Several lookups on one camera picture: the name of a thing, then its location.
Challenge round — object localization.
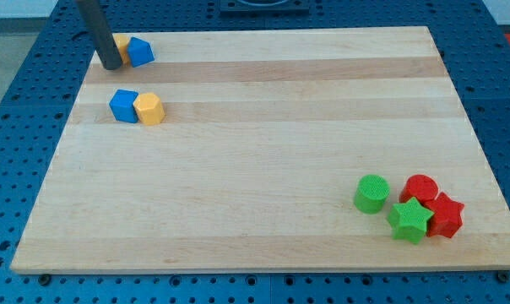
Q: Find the blue cube block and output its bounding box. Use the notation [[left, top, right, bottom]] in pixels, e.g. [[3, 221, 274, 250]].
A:
[[109, 90, 138, 123]]

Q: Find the wooden board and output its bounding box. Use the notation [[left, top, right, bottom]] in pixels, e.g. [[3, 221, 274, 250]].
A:
[[11, 26, 510, 274]]

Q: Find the yellow hexagon block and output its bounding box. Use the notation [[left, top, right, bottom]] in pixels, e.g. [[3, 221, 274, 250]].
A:
[[133, 92, 165, 126]]

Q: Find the green cylinder block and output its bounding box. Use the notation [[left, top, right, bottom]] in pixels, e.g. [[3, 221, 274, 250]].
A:
[[354, 174, 390, 214]]

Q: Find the blue pentagon block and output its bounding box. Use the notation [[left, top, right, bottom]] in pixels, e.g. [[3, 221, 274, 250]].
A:
[[127, 37, 155, 68]]

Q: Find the green star block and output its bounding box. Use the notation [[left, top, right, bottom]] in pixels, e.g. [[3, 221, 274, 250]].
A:
[[387, 197, 434, 245]]

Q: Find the red cylinder block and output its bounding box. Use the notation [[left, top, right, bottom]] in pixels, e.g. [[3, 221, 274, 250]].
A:
[[399, 174, 439, 204]]

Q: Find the yellow block behind rod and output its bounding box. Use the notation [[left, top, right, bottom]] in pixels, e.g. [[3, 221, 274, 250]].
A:
[[113, 33, 131, 66]]

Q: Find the dark grey cylindrical pointer rod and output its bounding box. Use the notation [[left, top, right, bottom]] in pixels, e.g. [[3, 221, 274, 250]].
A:
[[75, 0, 123, 71]]

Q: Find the red star block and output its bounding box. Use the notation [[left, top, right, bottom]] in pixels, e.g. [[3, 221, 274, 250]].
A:
[[423, 192, 464, 238]]

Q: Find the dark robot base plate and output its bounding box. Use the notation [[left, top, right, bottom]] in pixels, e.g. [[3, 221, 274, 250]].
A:
[[219, 0, 311, 15]]

